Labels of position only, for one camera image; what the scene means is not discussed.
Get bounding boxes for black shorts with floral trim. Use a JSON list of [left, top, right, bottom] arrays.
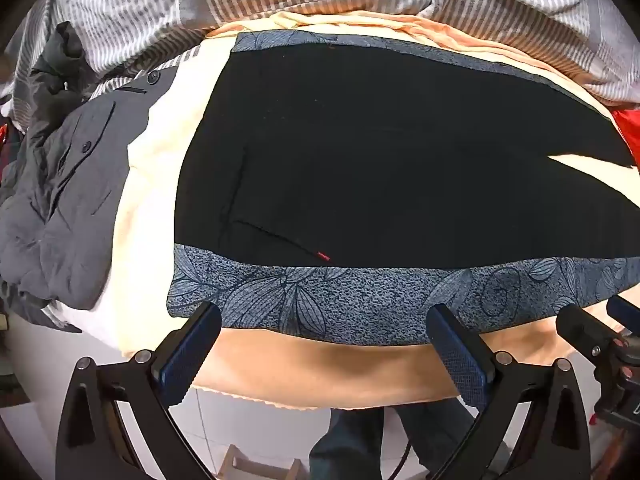
[[167, 30, 640, 347]]

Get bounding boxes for red cloth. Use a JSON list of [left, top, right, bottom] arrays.
[[611, 107, 640, 167]]

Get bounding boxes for black cable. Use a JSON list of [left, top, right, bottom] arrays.
[[387, 437, 418, 480]]

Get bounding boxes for peach bed sheet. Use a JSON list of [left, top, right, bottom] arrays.
[[95, 10, 640, 413]]

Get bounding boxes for person's legs in jeans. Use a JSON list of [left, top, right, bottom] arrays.
[[309, 397, 478, 480]]

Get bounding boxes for wooden stool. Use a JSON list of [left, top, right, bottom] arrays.
[[214, 442, 312, 480]]

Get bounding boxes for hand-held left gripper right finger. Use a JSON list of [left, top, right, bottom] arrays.
[[425, 303, 596, 480]]

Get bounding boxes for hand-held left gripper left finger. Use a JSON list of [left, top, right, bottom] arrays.
[[55, 301, 223, 480]]

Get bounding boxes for white mattress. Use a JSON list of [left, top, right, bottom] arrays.
[[47, 280, 128, 353]]

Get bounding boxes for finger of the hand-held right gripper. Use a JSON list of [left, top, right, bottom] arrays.
[[607, 295, 640, 333], [556, 304, 617, 361]]

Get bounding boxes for grey buttoned garment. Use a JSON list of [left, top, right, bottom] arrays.
[[0, 66, 179, 311]]

